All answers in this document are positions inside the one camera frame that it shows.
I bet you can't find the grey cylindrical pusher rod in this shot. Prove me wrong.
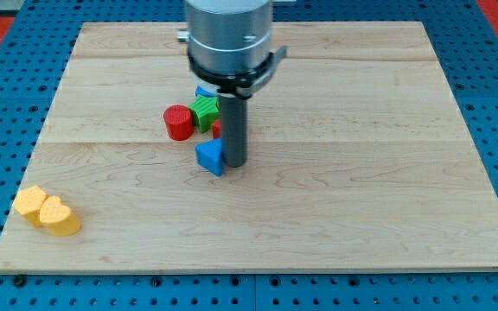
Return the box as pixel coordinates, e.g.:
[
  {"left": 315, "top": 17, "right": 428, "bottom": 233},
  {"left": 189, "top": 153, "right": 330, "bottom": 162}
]
[{"left": 219, "top": 95, "right": 247, "bottom": 168}]

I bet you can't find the blue triangle block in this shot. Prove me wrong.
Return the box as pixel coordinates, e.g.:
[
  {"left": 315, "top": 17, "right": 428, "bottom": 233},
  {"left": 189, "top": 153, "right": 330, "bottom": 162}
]
[{"left": 195, "top": 138, "right": 223, "bottom": 176}]

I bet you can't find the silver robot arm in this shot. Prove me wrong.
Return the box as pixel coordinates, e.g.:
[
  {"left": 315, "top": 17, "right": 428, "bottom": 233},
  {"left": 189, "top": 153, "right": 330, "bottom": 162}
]
[{"left": 177, "top": 0, "right": 288, "bottom": 168}]

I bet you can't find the green star block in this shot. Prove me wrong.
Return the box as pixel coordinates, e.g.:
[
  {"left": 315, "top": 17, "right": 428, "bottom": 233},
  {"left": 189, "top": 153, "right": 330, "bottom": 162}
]
[{"left": 188, "top": 95, "right": 220, "bottom": 133}]

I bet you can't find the blue block behind star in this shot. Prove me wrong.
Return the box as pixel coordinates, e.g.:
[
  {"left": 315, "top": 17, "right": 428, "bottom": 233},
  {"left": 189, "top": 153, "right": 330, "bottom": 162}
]
[{"left": 195, "top": 86, "right": 216, "bottom": 98}]

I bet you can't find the small red block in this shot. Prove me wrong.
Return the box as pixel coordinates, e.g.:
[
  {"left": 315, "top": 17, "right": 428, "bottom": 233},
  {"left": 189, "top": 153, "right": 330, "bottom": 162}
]
[{"left": 212, "top": 119, "right": 221, "bottom": 139}]

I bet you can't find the red cylinder block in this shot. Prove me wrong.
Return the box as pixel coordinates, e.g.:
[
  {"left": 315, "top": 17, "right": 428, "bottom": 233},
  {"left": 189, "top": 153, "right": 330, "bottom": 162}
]
[{"left": 163, "top": 105, "right": 194, "bottom": 141}]

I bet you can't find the wooden board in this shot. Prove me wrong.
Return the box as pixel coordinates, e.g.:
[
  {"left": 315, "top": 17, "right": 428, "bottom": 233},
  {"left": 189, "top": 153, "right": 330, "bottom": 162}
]
[{"left": 0, "top": 22, "right": 498, "bottom": 275}]

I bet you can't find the yellow heart block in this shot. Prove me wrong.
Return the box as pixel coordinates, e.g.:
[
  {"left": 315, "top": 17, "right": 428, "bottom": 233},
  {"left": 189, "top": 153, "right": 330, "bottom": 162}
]
[{"left": 39, "top": 196, "right": 82, "bottom": 237}]

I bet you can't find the yellow pentagon block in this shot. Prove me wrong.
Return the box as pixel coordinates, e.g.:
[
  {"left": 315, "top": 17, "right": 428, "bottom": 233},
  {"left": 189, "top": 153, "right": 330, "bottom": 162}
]
[{"left": 12, "top": 186, "right": 48, "bottom": 228}]

